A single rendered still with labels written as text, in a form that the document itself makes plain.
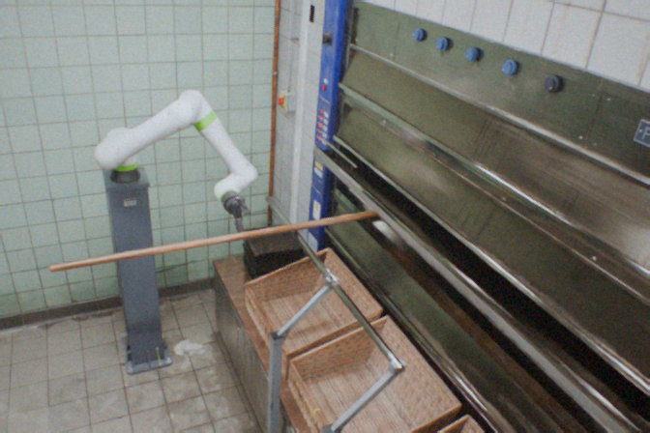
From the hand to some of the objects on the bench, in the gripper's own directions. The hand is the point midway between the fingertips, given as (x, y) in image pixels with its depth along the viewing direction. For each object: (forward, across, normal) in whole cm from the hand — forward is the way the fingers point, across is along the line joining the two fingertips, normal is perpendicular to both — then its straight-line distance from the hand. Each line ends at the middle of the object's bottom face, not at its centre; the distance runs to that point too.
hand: (247, 226), depth 229 cm
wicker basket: (+9, +60, -30) cm, 68 cm away
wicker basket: (+68, +60, -30) cm, 95 cm away
